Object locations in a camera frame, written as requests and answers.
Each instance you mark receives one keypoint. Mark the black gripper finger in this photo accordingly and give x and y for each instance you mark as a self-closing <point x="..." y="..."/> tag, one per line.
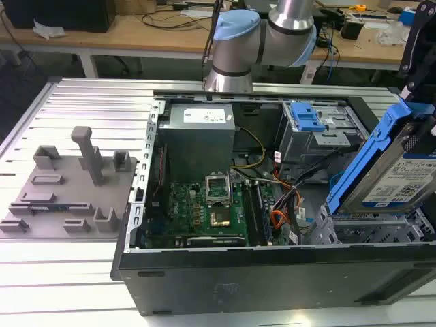
<point x="412" y="61"/>
<point x="430" y="61"/>

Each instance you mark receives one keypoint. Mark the hard disk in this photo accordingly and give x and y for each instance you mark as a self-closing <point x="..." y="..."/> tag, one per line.
<point x="385" y="177"/>

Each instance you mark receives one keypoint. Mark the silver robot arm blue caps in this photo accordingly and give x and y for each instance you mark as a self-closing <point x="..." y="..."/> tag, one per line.
<point x="238" y="51"/>

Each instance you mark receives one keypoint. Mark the perforated metal disk bay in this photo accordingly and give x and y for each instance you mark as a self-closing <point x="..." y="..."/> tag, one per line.
<point x="371" y="228"/>

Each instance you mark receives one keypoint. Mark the clear plastic bag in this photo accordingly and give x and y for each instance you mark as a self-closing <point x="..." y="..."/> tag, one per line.
<point x="391" y="34"/>

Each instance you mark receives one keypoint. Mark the blue cardboard box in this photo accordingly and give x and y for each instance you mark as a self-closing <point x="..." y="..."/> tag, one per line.
<point x="407" y="15"/>

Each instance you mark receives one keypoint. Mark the small black device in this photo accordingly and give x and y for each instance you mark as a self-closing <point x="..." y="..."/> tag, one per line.
<point x="351" y="29"/>

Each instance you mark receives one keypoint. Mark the white label tag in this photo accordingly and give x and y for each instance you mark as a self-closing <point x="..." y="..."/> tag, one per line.
<point x="308" y="74"/>

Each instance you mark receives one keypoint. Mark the blue drive latch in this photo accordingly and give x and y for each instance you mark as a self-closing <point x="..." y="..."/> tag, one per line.
<point x="306" y="117"/>

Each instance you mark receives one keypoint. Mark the metal drive cage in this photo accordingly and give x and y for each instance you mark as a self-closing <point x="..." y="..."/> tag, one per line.
<point x="306" y="146"/>

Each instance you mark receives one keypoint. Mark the black RAM stick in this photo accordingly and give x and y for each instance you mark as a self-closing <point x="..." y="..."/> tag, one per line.
<point x="264" y="214"/>

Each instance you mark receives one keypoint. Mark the grey power supply unit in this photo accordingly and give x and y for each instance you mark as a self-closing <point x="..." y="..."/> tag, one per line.
<point x="197" y="146"/>

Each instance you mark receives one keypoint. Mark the CPU socket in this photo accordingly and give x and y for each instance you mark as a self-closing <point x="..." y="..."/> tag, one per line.
<point x="220" y="219"/>

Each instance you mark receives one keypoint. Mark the wooden desk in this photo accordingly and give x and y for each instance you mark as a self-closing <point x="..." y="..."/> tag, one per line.
<point x="153" y="37"/>

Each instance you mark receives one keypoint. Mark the black graphics card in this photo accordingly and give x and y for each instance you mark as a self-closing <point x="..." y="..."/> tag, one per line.
<point x="214" y="241"/>

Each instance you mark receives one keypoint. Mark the green motherboard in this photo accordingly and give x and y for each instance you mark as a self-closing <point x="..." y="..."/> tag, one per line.
<point x="184" y="211"/>

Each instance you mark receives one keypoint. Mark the black open PC case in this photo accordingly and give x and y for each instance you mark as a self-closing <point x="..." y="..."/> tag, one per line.
<point x="238" y="282"/>

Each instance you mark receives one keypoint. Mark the black box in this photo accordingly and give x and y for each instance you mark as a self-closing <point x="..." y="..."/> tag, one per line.
<point x="61" y="13"/>

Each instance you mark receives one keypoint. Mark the white crumpled paper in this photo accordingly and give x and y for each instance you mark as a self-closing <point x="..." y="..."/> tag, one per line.
<point x="47" y="31"/>

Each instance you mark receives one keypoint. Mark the grey parts rack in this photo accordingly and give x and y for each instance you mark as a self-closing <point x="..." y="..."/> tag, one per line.
<point x="61" y="190"/>

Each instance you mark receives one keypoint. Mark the green RAM stick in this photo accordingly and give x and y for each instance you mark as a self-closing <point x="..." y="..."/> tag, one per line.
<point x="51" y="207"/>

